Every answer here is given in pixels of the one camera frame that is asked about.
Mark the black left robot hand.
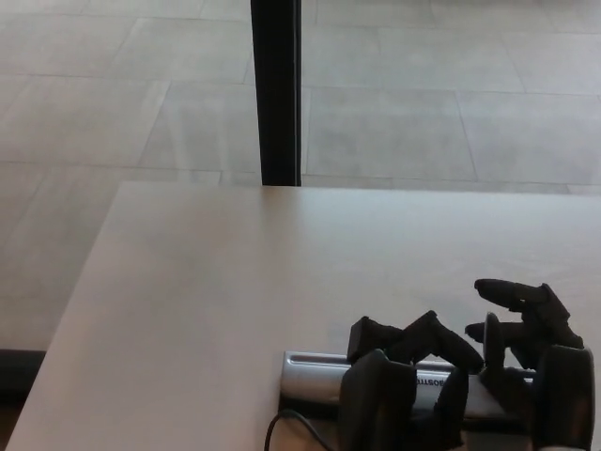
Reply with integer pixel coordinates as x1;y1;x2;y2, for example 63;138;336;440
338;309;485;451

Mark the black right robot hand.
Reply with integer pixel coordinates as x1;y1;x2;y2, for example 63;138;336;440
465;277;597;449

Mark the silver black Bostitch hole punch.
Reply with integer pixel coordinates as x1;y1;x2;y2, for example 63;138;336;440
279;350;537;425

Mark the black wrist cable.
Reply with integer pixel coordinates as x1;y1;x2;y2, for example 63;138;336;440
264;408;345;451

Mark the black vertical post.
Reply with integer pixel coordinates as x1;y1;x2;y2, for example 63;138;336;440
250;0;303;188

